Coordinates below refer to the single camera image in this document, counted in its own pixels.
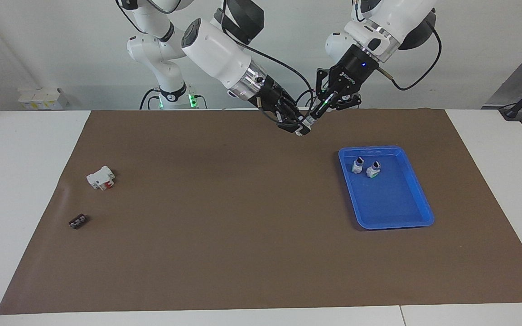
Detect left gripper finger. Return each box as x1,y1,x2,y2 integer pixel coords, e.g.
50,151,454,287
313,88,363,120
309,67,334,123

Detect blue plastic tray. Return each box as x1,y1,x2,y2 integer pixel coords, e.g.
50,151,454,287
338,145,435,231

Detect white boxes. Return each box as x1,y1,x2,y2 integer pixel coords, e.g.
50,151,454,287
17,87,69,110

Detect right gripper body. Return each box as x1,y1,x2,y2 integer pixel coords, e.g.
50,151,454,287
254,75,295,115

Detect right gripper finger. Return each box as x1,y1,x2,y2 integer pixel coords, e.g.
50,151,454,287
285,94,312,126
272,112,309,137

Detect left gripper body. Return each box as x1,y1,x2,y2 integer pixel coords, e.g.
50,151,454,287
329,44,382,94

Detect white switch with red part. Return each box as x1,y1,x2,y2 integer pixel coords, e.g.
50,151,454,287
86,166,116,192

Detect black cable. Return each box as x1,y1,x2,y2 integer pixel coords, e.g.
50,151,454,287
115,0,149,34
377,20,443,91
140,88,160,110
241,41,316,119

